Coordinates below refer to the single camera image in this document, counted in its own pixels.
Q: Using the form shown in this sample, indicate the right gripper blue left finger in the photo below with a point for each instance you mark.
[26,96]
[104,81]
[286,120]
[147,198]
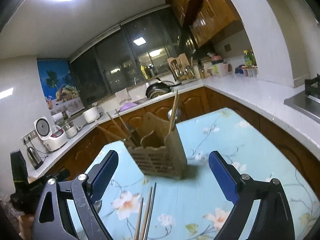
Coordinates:
[100,175]

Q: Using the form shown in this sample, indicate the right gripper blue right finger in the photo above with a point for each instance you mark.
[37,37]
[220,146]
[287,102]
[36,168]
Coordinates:
[226,175]

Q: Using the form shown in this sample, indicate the wooden chopstick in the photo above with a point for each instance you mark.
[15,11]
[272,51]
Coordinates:
[118,128]
[143,228]
[137,230]

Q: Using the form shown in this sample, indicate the wooden utensil holder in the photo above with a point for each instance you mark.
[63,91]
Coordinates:
[160,152]

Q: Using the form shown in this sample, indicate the metal chopstick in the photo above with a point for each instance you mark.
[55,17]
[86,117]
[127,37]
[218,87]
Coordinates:
[146,231]

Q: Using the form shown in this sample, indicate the steel electric kettle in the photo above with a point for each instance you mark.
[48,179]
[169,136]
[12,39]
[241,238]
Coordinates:
[34,157]

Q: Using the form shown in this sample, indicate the floral light-blue tablecloth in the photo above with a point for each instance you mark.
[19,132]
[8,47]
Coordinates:
[195,207]

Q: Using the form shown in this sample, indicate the small glass-lid cooker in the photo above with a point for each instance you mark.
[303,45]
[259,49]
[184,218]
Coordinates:
[70,129]

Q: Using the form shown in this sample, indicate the white rice cooker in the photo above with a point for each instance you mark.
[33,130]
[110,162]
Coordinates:
[51,140]

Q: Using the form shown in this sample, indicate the white electric pot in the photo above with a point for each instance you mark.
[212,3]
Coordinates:
[91,115]

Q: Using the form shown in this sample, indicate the purple basin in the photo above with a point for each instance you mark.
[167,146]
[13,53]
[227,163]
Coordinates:
[127,105]

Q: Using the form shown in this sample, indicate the hanging dish cloth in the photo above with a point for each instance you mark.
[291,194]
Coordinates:
[122,96]

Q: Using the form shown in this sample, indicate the fruit poster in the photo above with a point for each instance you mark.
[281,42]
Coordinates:
[60,91]

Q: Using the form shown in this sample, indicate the black wok pan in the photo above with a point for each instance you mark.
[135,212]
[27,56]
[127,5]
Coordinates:
[160,86]

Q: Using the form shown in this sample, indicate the blue purple container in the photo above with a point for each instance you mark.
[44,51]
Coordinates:
[241,69]

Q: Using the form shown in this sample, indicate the gas stove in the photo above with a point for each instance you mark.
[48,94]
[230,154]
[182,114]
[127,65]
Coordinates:
[307,101]

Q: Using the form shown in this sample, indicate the yellow bottle on sill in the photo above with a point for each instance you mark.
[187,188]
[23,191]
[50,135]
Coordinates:
[143,70]

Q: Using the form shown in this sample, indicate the green-capped oil bottle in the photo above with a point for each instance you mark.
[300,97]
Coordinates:
[249,58]

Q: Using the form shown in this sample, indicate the countertop utensil rack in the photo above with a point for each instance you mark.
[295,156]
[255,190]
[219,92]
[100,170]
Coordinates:
[181,68]

